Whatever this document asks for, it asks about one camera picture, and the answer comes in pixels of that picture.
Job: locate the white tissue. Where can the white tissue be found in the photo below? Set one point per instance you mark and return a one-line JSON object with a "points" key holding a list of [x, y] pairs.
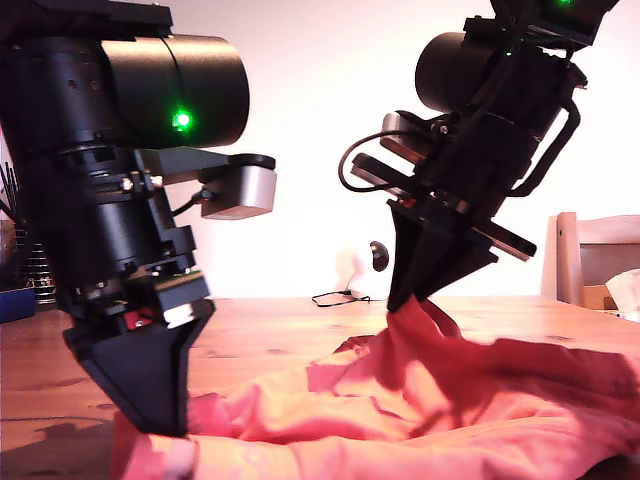
{"points": [[625, 290]]}

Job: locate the pink underwear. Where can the pink underwear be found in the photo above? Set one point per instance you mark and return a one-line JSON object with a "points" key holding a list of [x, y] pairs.
{"points": [[350, 425]]}

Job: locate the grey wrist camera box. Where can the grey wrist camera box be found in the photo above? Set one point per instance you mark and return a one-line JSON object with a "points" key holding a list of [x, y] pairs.
{"points": [[250, 190], [400, 130]]}

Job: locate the white round security camera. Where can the white round security camera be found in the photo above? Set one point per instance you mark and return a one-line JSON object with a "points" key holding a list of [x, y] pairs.
{"points": [[378, 255]]}

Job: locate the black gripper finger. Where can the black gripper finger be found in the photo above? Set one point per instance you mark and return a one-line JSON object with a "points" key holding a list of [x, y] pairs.
{"points": [[405, 260], [135, 375], [450, 260], [192, 340]]}

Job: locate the black chopstick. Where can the black chopstick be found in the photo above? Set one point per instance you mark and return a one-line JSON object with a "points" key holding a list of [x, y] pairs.
{"points": [[14, 192], [7, 185]]}

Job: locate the wooden chair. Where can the wooden chair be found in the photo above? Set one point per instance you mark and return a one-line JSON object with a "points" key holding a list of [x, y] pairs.
{"points": [[567, 260]]}

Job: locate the dark blue box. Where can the dark blue box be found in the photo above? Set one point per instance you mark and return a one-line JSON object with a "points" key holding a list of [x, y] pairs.
{"points": [[15, 305]]}

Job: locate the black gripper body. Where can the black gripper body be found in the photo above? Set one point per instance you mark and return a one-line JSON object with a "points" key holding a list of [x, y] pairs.
{"points": [[130, 240], [480, 185]]}

